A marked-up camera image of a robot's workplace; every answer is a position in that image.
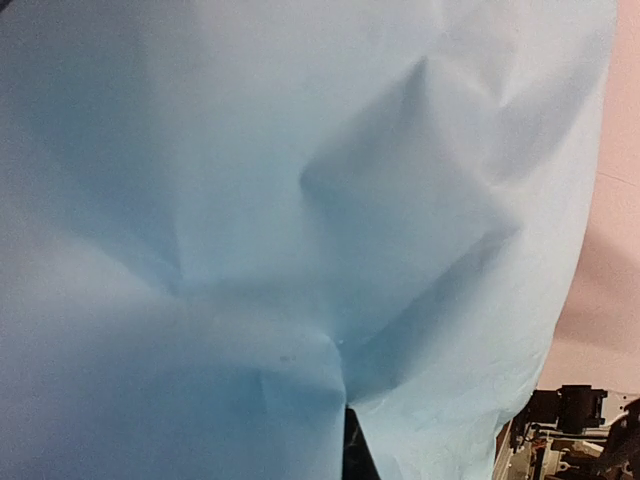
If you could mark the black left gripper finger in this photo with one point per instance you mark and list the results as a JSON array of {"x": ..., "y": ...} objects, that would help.
[{"x": 357, "y": 461}]

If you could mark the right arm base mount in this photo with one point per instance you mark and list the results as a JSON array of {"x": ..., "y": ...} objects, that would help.
[{"x": 574, "y": 432}]

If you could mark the blue wrapping paper sheet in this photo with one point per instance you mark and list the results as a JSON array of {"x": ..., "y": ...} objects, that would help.
[{"x": 224, "y": 223}]

